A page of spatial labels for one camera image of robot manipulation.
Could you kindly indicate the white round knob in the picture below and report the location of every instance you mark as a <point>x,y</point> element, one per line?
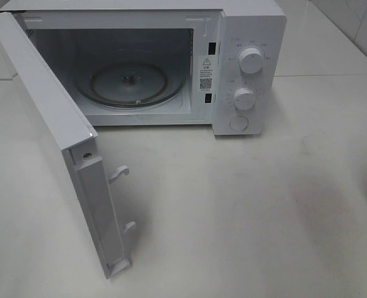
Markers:
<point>251,59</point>
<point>244,99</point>

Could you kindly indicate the glass microwave turntable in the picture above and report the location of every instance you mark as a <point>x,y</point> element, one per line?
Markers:
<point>129,85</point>

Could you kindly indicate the white round door button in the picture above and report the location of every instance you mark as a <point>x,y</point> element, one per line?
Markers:
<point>239,123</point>

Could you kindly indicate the white microwave oven body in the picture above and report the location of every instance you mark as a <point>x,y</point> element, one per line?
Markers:
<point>77,35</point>

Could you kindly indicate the white warning label sticker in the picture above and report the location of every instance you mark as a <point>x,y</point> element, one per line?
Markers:
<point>206,65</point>

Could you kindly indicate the white microwave door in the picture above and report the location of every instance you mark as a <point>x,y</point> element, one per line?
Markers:
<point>69,141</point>

